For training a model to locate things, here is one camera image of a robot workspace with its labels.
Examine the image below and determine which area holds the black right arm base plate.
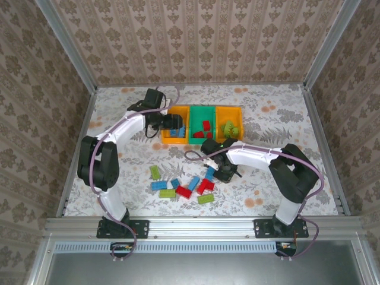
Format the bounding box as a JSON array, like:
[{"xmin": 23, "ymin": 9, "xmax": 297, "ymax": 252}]
[{"xmin": 254, "ymin": 218, "xmax": 309, "ymax": 239}]

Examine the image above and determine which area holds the black controller board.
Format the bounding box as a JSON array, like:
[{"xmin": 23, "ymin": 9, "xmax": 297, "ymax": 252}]
[
  {"xmin": 110, "ymin": 242, "xmax": 134, "ymax": 258},
  {"xmin": 275, "ymin": 240, "xmax": 297, "ymax": 257}
]

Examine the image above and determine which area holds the slotted white cable duct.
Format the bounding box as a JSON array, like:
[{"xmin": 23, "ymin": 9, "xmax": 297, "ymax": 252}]
[{"xmin": 53, "ymin": 240, "xmax": 280, "ymax": 254}]

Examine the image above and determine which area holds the orange plastic bin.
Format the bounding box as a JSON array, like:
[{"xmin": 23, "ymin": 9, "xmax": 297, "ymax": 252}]
[
  {"xmin": 161, "ymin": 105, "xmax": 191, "ymax": 145},
  {"xmin": 215, "ymin": 106, "xmax": 245, "ymax": 143}
]

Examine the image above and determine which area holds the floral table cover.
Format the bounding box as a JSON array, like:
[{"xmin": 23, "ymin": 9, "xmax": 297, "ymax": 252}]
[{"xmin": 64, "ymin": 84, "xmax": 341, "ymax": 217}]

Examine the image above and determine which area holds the aluminium side rail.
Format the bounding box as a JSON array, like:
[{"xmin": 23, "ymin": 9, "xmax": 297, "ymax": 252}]
[
  {"xmin": 56, "ymin": 87, "xmax": 99, "ymax": 217},
  {"xmin": 301, "ymin": 84, "xmax": 351, "ymax": 217}
]

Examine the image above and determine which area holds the green plastic bin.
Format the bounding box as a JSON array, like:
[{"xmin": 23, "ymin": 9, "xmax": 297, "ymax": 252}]
[{"xmin": 188, "ymin": 105, "xmax": 217, "ymax": 145}]

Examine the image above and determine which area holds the aluminium frame post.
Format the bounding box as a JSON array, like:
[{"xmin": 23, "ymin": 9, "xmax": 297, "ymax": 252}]
[
  {"xmin": 303, "ymin": 0, "xmax": 362, "ymax": 88},
  {"xmin": 34, "ymin": 0, "xmax": 99, "ymax": 91}
]

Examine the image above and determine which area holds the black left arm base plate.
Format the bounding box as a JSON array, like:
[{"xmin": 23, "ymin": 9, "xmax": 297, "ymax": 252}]
[{"xmin": 96, "ymin": 218, "xmax": 150, "ymax": 239}]

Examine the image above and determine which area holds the aluminium mounting rail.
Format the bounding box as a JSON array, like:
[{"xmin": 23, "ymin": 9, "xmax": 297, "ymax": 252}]
[{"xmin": 44, "ymin": 216, "xmax": 365, "ymax": 238}]

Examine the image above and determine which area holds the grey metal panel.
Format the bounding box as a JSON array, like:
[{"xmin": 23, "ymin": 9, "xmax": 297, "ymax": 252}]
[{"xmin": 44, "ymin": 240, "xmax": 366, "ymax": 285}]

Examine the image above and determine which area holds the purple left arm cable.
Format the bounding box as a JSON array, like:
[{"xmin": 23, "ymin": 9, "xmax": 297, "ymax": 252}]
[{"xmin": 88, "ymin": 84, "xmax": 182, "ymax": 264}]

